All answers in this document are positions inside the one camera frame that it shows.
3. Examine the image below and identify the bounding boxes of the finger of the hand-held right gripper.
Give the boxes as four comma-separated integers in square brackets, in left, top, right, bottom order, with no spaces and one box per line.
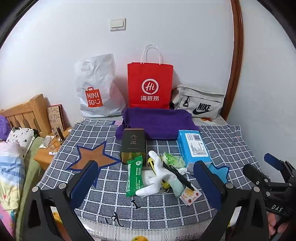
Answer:
[243,163,293,193]
[264,153,296,183]

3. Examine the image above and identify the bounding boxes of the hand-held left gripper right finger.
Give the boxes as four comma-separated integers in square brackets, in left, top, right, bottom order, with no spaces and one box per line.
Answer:
[193,161,270,241]

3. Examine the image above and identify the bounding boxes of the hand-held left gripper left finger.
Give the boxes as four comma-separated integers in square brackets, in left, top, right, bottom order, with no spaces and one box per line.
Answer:
[23,159,102,241]

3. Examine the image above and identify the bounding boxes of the fruit print sachet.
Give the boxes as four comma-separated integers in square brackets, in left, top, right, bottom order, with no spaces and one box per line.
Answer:
[180,187,202,206]

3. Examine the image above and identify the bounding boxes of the green pocket tissue pack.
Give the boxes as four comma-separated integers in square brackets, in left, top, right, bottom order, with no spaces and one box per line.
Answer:
[161,152,186,169]

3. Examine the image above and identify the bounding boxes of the green sachet packet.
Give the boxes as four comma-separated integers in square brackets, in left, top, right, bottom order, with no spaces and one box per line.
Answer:
[125,156,145,197]

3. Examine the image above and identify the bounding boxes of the white glove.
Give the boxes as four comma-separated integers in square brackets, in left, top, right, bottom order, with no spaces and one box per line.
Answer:
[135,151,178,197]

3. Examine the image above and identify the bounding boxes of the yellow pouch with black strap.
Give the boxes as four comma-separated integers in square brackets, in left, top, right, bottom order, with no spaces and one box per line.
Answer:
[147,157,194,193]

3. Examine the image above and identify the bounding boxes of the purple fabric tray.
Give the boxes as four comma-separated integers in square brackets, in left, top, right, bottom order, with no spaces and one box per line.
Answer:
[116,107,200,140]

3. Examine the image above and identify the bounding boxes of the person's right hand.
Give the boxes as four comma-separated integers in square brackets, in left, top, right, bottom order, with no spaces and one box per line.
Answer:
[268,212,290,236]

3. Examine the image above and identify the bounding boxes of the blue star patch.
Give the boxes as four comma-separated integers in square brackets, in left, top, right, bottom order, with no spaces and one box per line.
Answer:
[209,162,229,184]

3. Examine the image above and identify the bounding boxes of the brown star patch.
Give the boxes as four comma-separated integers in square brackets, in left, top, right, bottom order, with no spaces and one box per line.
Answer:
[66,140,121,173]

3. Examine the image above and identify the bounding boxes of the blue tissue pack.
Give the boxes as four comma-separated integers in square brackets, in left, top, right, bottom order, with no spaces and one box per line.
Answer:
[177,130,213,172]

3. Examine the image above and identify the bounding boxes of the wooden nightstand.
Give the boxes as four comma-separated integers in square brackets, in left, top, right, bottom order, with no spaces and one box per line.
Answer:
[33,127,73,172]

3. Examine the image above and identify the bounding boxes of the clear glass cup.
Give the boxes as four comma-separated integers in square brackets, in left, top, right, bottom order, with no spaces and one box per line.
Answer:
[43,135,56,149]

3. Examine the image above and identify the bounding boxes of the green blanket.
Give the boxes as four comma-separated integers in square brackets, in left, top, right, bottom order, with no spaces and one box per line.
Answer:
[15,137,47,241]

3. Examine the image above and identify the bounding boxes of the dark tin box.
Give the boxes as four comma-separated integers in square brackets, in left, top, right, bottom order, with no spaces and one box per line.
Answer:
[120,128,147,165]

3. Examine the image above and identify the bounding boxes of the grey checked blanket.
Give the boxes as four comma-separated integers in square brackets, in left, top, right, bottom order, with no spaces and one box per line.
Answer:
[36,117,262,229]

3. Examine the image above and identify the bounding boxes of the patterned notebook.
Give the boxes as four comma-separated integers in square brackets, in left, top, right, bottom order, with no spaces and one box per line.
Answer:
[47,104,66,135]

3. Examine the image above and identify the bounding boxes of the pastel cartoon quilt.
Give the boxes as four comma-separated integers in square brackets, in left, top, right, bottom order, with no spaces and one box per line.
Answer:
[0,141,26,241]

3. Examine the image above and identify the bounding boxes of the white floral pillow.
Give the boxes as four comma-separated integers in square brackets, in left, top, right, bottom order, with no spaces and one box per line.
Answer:
[6,127,37,154]

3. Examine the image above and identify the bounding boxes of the grey waist bag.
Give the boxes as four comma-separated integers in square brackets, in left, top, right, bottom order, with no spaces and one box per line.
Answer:
[171,85,225,119]

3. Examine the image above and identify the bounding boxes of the wooden headboard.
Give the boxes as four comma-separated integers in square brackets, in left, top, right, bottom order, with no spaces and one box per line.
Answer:
[0,94,52,137]

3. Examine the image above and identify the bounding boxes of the white plastic shopping bag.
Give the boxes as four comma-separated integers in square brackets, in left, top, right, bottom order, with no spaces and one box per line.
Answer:
[74,54,126,118]

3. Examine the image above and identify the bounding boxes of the red paper bag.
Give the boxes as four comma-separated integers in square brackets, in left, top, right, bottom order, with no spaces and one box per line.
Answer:
[127,44,174,110]

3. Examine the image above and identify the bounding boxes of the wooden door frame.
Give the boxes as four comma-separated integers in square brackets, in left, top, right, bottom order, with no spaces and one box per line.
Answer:
[225,0,245,121]

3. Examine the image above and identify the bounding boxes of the white wall light switch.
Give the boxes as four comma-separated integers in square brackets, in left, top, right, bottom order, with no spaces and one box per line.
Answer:
[110,18,126,32]

